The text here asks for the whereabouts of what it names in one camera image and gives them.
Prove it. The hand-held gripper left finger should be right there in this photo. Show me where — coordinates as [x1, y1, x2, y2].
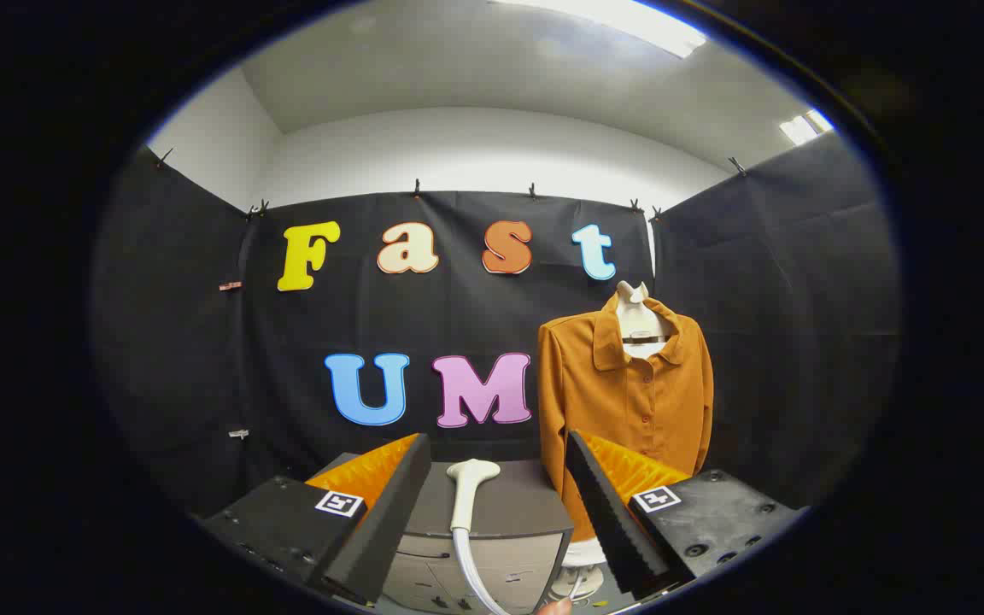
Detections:
[200, 433, 433, 609]

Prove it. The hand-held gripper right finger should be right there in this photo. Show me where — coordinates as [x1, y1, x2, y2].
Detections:
[565, 430, 803, 600]

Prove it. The white garment steamer with hose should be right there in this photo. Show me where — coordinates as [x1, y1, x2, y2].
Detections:
[446, 459, 512, 615]

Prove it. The orange button-up shirt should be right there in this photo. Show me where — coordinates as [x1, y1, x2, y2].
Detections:
[536, 293, 715, 543]

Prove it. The white clothes hanger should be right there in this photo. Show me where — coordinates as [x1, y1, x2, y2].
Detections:
[614, 280, 672, 360]

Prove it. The white stand base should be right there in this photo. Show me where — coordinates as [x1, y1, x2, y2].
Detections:
[550, 564, 606, 600]

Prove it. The grey cabinet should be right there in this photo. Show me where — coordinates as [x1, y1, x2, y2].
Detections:
[308, 453, 576, 615]

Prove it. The black backdrop cloth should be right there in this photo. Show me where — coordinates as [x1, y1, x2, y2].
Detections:
[91, 132, 901, 522]

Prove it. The row of black cloth clips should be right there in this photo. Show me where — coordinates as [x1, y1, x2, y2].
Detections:
[156, 147, 749, 221]

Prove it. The small ceiling light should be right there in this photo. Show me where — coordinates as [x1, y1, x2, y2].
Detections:
[779, 108, 835, 146]

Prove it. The long ceiling light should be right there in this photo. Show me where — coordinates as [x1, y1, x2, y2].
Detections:
[492, 0, 708, 59]

